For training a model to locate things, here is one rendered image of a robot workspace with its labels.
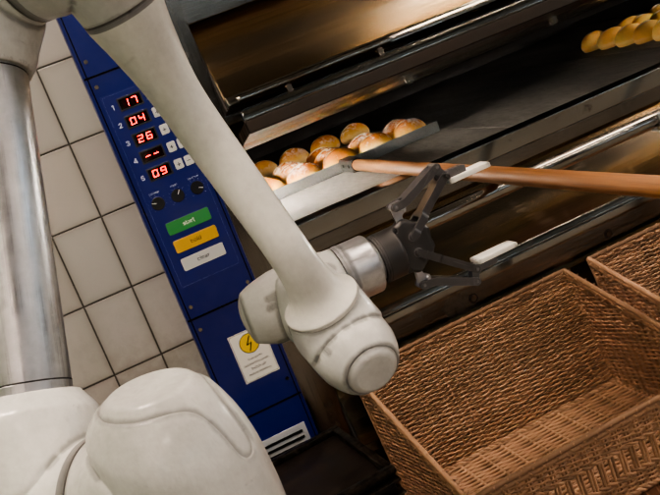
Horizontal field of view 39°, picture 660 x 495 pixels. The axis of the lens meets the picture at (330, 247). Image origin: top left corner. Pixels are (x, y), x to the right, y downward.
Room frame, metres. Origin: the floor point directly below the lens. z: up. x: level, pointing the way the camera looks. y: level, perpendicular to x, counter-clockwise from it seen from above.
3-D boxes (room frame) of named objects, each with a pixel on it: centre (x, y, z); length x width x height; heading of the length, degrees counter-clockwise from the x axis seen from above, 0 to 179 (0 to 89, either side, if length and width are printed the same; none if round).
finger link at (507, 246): (1.38, -0.23, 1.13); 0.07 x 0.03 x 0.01; 104
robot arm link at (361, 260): (1.32, -0.03, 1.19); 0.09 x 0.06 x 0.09; 14
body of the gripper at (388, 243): (1.34, -0.10, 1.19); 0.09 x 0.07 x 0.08; 104
